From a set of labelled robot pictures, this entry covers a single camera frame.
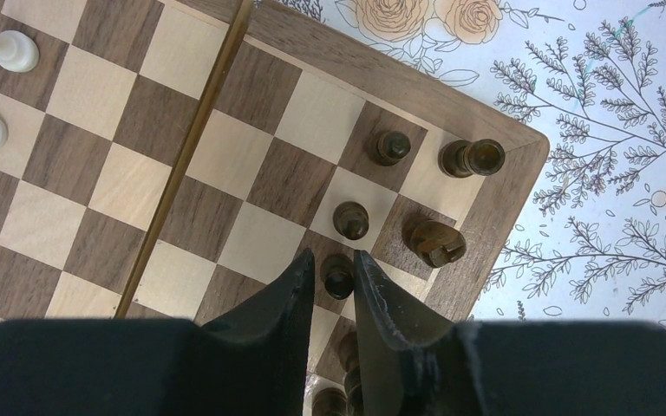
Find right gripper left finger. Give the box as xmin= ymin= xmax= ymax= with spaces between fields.
xmin=0 ymin=250 xmax=315 ymax=415

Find dark chess piece seven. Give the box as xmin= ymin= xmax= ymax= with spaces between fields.
xmin=311 ymin=387 xmax=348 ymax=416

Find dark chess piece three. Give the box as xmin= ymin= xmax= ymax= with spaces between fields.
xmin=332 ymin=201 xmax=369 ymax=241

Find wooden chess board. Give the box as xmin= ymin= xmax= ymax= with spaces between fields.
xmin=0 ymin=0 xmax=552 ymax=416

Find dark chess piece five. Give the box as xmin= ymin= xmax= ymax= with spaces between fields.
xmin=337 ymin=331 xmax=360 ymax=374

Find dark chess piece four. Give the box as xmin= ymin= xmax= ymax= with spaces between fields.
xmin=402 ymin=216 xmax=467 ymax=269

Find white pawn one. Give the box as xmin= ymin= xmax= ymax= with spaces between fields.
xmin=0 ymin=30 xmax=40 ymax=73

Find dark chess piece two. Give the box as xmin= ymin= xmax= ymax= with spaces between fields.
xmin=369 ymin=131 xmax=411 ymax=166

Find dark chess piece one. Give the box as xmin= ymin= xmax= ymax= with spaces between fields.
xmin=438 ymin=139 xmax=506 ymax=179

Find dark chess piece six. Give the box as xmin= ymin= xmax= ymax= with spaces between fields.
xmin=321 ymin=254 xmax=355 ymax=300

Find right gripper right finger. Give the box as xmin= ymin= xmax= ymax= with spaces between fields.
xmin=354 ymin=250 xmax=666 ymax=415

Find floral table cloth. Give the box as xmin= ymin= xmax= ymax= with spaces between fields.
xmin=290 ymin=1 xmax=666 ymax=327

